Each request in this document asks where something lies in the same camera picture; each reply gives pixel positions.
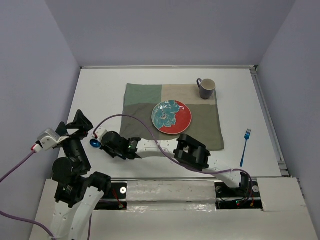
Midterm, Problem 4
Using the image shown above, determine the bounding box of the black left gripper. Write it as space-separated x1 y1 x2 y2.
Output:
56 108 94 170

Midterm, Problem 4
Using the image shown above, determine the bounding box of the blue metallic spoon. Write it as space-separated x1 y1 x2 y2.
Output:
89 139 101 149

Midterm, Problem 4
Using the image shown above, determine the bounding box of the green patchwork cloth placemat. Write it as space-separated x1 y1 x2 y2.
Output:
120 84 225 151

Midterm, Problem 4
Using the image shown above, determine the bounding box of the red floral plate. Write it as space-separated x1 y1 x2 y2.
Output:
151 100 192 135

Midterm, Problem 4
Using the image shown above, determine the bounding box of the purple ceramic mug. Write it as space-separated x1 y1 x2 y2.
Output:
196 78 216 100

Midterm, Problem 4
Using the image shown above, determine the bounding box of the blue plastic fork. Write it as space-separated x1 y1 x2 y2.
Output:
239 128 252 168

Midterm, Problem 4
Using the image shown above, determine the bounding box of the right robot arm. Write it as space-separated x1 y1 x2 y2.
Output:
93 129 253 196

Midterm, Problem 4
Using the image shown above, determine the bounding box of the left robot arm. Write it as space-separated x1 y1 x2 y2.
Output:
50 110 112 240

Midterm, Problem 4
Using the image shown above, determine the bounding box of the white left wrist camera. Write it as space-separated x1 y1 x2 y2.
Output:
30 128 69 153

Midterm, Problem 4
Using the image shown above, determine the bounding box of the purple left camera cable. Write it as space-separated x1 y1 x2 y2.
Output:
0 149 92 240

